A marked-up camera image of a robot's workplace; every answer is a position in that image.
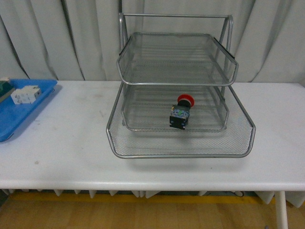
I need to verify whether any red emergency stop button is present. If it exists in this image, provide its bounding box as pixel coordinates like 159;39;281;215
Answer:
169;94;195;130

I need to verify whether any white pleated curtain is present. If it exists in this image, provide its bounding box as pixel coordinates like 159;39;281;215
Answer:
0;0;305;84

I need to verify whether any white table leg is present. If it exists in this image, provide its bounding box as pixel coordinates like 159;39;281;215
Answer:
274;191;288;229

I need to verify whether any blue plastic tray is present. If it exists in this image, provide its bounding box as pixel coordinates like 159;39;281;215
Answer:
0;79;57;142

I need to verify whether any green white terminal block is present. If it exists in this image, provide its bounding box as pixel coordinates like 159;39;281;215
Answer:
0;78;15;103

